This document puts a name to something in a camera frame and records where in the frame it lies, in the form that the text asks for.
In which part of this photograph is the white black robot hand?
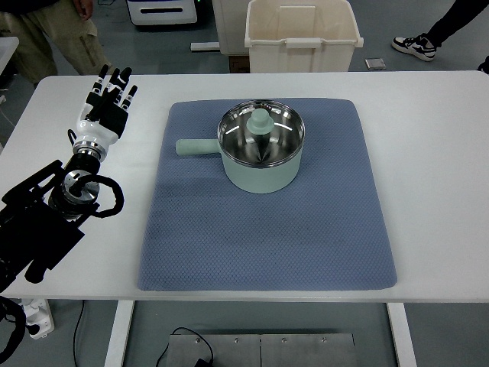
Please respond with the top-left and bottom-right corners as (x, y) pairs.
(81, 64), (138, 139)

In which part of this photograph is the green pot with handle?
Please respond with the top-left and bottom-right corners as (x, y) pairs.
(175, 99), (305, 194)

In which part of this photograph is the person in khaki trousers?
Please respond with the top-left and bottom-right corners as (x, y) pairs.
(1, 0), (114, 86)

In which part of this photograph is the white machine with black panel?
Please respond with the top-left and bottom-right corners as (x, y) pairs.
(126, 0), (198, 26)

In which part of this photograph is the white cabinet behind bin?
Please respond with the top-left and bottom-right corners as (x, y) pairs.
(190, 0), (249, 56)

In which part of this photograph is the white power strip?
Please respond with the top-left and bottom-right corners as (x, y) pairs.
(20, 298), (54, 339)

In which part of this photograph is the beige plastic bin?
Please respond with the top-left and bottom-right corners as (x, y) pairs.
(244, 0), (364, 73)

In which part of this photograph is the white table leg left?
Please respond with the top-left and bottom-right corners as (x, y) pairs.
(104, 300), (135, 367)

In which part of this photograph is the white table leg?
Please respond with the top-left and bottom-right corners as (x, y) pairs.
(386, 303), (417, 367)
(104, 300), (135, 367)

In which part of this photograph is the blue quilted mat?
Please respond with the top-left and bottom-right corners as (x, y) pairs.
(138, 99), (397, 291)

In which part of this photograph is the small grey floor box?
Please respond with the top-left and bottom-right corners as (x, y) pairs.
(364, 58), (387, 70)

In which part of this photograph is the black and white sneaker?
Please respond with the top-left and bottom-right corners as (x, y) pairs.
(391, 35), (436, 62)

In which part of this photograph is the white table leg right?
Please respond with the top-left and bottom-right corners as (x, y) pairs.
(386, 303), (417, 367)

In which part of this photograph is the black trouser leg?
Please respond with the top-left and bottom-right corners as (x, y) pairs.
(426, 0), (488, 48)

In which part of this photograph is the black power cable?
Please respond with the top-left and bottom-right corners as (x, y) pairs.
(72, 300), (215, 367)

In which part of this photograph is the metal base plate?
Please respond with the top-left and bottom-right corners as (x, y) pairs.
(165, 333), (358, 366)

